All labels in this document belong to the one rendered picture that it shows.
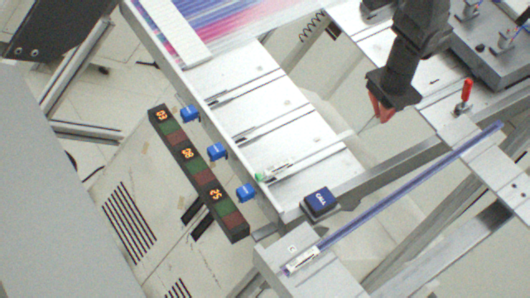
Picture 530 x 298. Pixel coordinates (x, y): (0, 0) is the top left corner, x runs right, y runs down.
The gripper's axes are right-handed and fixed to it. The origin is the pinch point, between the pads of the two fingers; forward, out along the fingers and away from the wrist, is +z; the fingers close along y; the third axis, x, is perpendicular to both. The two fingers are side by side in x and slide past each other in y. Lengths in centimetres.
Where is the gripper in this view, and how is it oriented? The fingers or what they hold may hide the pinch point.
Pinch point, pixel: (382, 117)
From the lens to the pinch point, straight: 155.9
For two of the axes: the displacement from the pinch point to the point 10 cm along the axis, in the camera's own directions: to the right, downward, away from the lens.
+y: -5.3, -6.9, 4.9
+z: -1.3, 6.4, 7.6
